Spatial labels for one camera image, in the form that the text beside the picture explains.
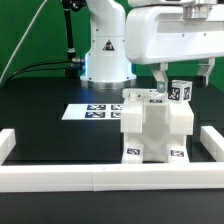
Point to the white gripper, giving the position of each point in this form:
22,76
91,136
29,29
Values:
160,34

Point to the white tagged cube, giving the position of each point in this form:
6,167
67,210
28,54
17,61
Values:
180,91

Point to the white chair seat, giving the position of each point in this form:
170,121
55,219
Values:
154,144

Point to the white chair back frame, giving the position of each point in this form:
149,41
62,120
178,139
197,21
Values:
146,108

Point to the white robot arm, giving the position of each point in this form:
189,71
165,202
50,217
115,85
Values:
106,62

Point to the white tag base sheet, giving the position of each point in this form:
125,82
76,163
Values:
92,112

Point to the black camera stand pole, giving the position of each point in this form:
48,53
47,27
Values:
68,6

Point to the white U-shaped obstacle frame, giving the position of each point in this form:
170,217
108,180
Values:
109,177

